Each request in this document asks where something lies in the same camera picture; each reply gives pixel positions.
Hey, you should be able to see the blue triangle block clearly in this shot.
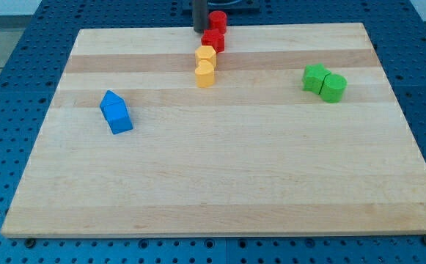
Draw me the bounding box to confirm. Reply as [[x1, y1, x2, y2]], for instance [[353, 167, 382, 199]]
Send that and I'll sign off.
[[99, 90, 125, 120]]

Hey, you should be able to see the blue cube block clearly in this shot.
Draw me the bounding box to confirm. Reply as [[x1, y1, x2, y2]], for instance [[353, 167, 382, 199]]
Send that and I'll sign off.
[[103, 103, 133, 134]]

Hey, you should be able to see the yellow heart block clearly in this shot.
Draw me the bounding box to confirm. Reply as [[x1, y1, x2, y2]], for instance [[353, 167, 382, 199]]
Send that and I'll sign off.
[[194, 60, 215, 88]]

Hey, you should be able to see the yellow hexagon block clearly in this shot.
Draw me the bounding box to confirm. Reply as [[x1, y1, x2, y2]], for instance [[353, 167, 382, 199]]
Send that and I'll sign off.
[[195, 45, 217, 67]]

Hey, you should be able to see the wooden board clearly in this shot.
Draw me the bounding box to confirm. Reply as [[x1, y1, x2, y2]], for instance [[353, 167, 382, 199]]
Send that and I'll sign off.
[[1, 23, 426, 238]]

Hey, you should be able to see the red star block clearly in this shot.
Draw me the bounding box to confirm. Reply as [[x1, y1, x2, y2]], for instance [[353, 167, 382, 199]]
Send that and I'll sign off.
[[201, 29, 225, 53]]

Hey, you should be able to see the red cylinder block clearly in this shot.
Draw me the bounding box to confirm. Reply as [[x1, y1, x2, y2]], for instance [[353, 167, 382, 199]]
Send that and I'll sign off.
[[208, 10, 227, 34]]

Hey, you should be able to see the green star block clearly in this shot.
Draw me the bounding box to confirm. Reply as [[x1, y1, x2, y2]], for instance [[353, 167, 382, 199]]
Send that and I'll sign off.
[[301, 63, 331, 95]]

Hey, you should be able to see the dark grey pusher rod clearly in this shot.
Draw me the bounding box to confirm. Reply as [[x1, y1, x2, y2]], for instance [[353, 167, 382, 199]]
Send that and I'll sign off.
[[191, 0, 209, 33]]

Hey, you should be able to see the green cylinder block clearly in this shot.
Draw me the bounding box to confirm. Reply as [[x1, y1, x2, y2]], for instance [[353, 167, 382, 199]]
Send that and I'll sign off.
[[320, 74, 348, 103]]

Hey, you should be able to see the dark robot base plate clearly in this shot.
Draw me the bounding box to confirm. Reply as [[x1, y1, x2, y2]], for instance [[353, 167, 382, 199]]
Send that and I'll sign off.
[[181, 0, 261, 16]]

